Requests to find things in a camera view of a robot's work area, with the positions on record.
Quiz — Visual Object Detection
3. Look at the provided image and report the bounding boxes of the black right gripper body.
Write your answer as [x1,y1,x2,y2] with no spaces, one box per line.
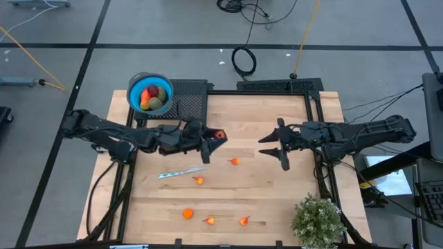
[276,118,312,172]

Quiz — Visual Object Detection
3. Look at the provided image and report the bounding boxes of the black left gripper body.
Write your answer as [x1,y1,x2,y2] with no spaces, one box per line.
[179,119,211,165]

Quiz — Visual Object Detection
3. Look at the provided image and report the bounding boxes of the red yellow toy mango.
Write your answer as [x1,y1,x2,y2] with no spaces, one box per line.
[139,88,152,111]

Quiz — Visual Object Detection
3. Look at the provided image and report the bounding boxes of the blue collapsible bowl grey rim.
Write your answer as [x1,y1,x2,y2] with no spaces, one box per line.
[126,71,174,116]

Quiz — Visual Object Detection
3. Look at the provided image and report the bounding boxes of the black perforated riser shelf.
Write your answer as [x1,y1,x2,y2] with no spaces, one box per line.
[133,79,215,131]

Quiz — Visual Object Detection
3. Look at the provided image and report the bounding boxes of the black perforated metal plate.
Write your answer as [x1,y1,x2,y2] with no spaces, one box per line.
[236,77,325,102]

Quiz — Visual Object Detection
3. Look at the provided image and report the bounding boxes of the green artificial potted plant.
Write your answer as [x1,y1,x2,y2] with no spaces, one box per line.
[291,193,347,249]

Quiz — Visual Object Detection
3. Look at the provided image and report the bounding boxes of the white paper sheet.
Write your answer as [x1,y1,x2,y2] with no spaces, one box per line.
[365,155,415,197]

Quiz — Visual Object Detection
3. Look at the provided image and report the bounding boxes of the black desk beam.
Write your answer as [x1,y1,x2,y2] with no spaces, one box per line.
[358,140,433,184]

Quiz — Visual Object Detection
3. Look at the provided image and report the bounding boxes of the grey monitor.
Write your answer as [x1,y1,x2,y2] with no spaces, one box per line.
[422,71,443,162]

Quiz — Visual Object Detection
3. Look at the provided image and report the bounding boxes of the black keyboard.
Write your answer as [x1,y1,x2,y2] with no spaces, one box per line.
[415,179,443,222]

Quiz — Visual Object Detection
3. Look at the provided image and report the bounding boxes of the grey desk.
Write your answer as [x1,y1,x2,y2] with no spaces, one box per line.
[413,157,443,248]

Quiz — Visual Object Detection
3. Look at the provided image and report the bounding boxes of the grey cart base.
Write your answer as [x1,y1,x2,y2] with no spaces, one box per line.
[0,75,48,87]
[7,0,72,8]

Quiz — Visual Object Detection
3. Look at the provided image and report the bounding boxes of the black floor object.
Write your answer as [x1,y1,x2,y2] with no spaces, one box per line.
[0,106,15,125]

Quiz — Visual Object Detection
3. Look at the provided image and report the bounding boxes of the knife with blue patterned handle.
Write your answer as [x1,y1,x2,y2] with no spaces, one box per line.
[158,166,210,179]

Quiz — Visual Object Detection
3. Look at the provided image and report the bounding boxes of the black coiled cable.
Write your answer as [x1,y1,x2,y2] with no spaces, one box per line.
[230,0,260,81]

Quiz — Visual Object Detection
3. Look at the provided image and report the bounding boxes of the yellow cable black end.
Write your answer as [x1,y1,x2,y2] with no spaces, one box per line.
[0,26,68,93]
[289,0,321,80]

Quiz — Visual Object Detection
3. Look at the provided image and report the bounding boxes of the black cable tangle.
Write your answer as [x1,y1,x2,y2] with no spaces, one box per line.
[216,0,299,30]

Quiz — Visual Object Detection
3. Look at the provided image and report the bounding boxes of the thin white cable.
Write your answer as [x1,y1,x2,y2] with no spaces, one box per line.
[0,0,58,42]

